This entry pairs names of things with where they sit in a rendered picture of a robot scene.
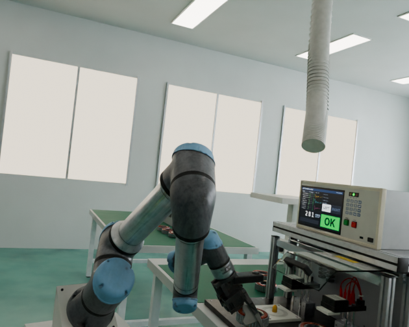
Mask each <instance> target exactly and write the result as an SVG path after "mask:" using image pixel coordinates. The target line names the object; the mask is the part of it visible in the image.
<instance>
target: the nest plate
mask: <svg viewBox="0 0 409 327"><path fill-rule="evenodd" d="M274 305H277V312H276V313H274V312H272V309H273V306H274ZM256 308H258V309H262V310H264V311H265V312H267V313H268V315H269V323H277V322H294V321H301V318H300V317H298V316H297V315H296V314H294V313H292V312H291V311H289V310H288V309H286V308H284V307H283V306H281V305H280V304H273V305H260V306H256Z"/></svg>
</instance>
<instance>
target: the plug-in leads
mask: <svg viewBox="0 0 409 327"><path fill-rule="evenodd" d="M353 278H356V277H353ZM353 278H346V279H344V281H345V280H347V279H351V281H350V282H349V283H348V284H347V285H346V286H345V291H344V294H343V291H342V288H341V285H342V283H343V282H344V281H342V283H341V284H340V296H341V297H344V298H345V299H346V298H347V300H348V301H349V305H350V306H352V305H353V304H355V293H354V287H355V284H356V285H357V288H358V290H359V293H360V294H359V295H358V296H359V297H360V298H357V301H356V303H357V304H359V305H361V306H364V305H365V300H362V297H364V296H363V295H362V293H361V289H360V284H359V282H358V280H357V278H356V280H355V281H354V280H353ZM356 281H357V282H356ZM351 282H354V285H353V290H352V291H351ZM348 285H349V290H348V293H346V288H347V286H348Z"/></svg>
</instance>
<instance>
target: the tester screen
mask: <svg viewBox="0 0 409 327"><path fill-rule="evenodd" d="M342 198H343V192H339V191H329V190H324V189H314V188H304V187H303V188H302V195H301V208H300V215H299V222H300V223H304V224H309V225H312V226H316V227H319V228H324V227H322V226H320V222H321V214H324V215H329V216H333V217H339V218H341V212H340V215H339V214H335V213H329V212H323V211H322V205H323V204H329V205H333V206H340V207H341V205H342ZM305 210H307V211H310V212H315V214H314V218H312V217H307V216H305ZM300 217H305V218H308V219H313V220H317V221H319V224H313V223H308V222H306V221H301V220H300ZM324 229H326V230H331V231H334V232H338V233H339V231H340V228H339V231H337V230H332V229H329V228H324Z"/></svg>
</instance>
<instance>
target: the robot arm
mask: <svg viewBox="0 0 409 327"><path fill-rule="evenodd" d="M171 158H172V161H171V163H170V164H169V165H168V166H167V167H166V168H165V169H164V171H163V172H162V173H161V174H160V179H159V181H160V183H159V184H158V185H157V187H155V188H154V190H152V192H150V194H148V196H147V197H146V198H145V199H144V200H143V201H142V202H141V203H140V204H139V205H138V207H137V208H136V209H135V210H134V211H133V212H132V213H131V214H130V215H129V216H128V217H127V218H126V219H125V220H124V221H116V222H111V223H108V224H107V225H106V226H105V227H104V228H103V230H102V232H101V235H100V237H99V244H98V248H97V253H96V256H95V261H94V265H93V269H92V275H91V277H90V280H89V282H88V283H87V284H86V285H85V286H82V287H80V288H78V289H77V290H76V291H75V292H74V293H73V294H72V296H71V297H70V298H69V300H68V303H67V307H66V313H67V316H68V320H69V322H70V323H71V325H72V326H73V327H107V326H108V325H109V324H110V323H111V321H112V319H113V317H114V313H115V309H116V308H117V306H118V305H119V304H120V303H121V302H122V301H123V300H124V299H125V298H126V297H127V296H128V295H129V293H130V292H131V289H132V287H133V285H134V280H135V275H134V271H133V269H132V261H133V257H134V256H135V255H136V254H137V253H138V252H139V251H140V250H141V249H142V247H143V244H144V239H145V238H146V237H147V236H148V235H149V234H150V233H151V232H153V231H154V230H155V229H156V228H157V227H158V226H159V225H160V224H161V223H162V222H163V221H164V220H165V219H166V218H167V217H168V216H170V215H172V230H173V233H174V235H175V237H176V240H175V250H173V251H171V252H170V253H169V254H168V255H167V262H168V267H169V269H170V270H171V272H173V273H174V281H173V298H172V301H173V309H174V310H175V311H176V312H177V313H181V314H188V313H192V312H194V311H195V310H196V309H197V301H198V299H197V291H198V285H199V276H200V270H201V266H202V265H204V264H206V263H207V265H208V267H209V269H210V271H211V273H212V275H213V277H214V278H215V279H214V280H212V281H211V283H212V285H213V287H214V289H215V291H216V293H217V294H216V296H217V298H218V300H219V302H220V304H221V306H222V307H224V308H225V309H226V310H227V311H228V312H230V313H231V315H232V314H233V313H234V312H237V311H238V310H239V309H241V308H242V310H243V312H244V313H245V317H244V318H243V323H244V325H249V324H252V323H254V322H257V323H258V324H259V326H260V327H263V322H262V319H261V316H260V314H259V312H258V310H257V308H256V306H255V305H254V303H253V301H252V300H251V298H250V297H249V295H248V293H247V292H246V290H245V289H244V288H243V285H242V284H247V283H255V282H263V281H264V275H263V274H261V273H259V272H258V271H249V272H236V271H235V269H234V266H233V264H232V262H231V260H230V258H229V255H228V254H227V251H226V249H225V247H224V245H223V242H222V240H221V239H220V237H219V236H218V234H217V232H216V231H215V230H210V225H211V221H212V215H213V212H214V206H215V202H216V176H215V166H216V163H215V161H214V155H213V154H212V152H211V150H210V149H209V148H208V147H206V146H204V145H202V144H200V143H183V144H181V145H179V146H178V147H177V148H176V149H175V150H174V151H173V154H172V156H171ZM244 302H245V303H246V304H245V305H244Z"/></svg>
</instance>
